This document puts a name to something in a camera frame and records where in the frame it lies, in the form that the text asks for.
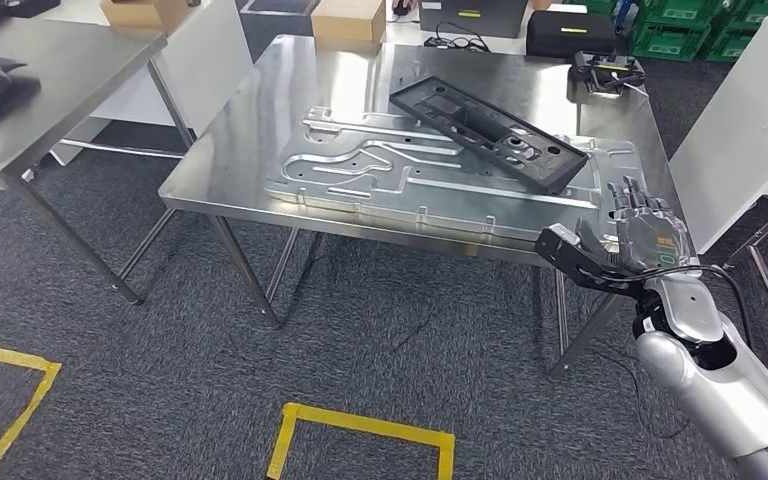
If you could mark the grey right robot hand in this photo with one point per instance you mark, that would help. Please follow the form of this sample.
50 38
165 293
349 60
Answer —
656 242

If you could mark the black plastic plate frame part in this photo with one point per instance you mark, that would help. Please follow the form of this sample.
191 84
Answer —
407 100

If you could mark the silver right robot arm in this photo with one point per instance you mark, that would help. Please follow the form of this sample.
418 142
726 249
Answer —
715 397

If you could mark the steel workbench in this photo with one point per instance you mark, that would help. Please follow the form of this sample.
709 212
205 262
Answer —
238 166
79 79

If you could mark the white side table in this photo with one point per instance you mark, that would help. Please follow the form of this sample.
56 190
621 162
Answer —
742 132

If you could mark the black remote controller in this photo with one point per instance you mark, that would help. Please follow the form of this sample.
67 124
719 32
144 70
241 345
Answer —
596 66

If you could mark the black carrying case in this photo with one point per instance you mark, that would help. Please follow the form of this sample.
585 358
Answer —
569 43

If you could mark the stamped sheet metal panel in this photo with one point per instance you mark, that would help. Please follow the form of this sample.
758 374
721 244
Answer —
437 199

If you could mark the grey laptop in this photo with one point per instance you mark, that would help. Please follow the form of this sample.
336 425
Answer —
477 23

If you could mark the white desk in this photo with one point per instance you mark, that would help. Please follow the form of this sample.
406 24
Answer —
404 36

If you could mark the black computer mouse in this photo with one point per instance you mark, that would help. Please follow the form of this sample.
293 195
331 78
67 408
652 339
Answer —
400 8

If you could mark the cardboard box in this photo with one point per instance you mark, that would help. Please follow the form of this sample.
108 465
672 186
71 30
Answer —
139 13
347 20

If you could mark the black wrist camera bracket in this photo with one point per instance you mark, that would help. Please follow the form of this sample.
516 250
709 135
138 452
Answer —
569 265

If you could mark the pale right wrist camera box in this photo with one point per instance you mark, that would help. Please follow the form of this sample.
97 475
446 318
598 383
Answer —
564 235

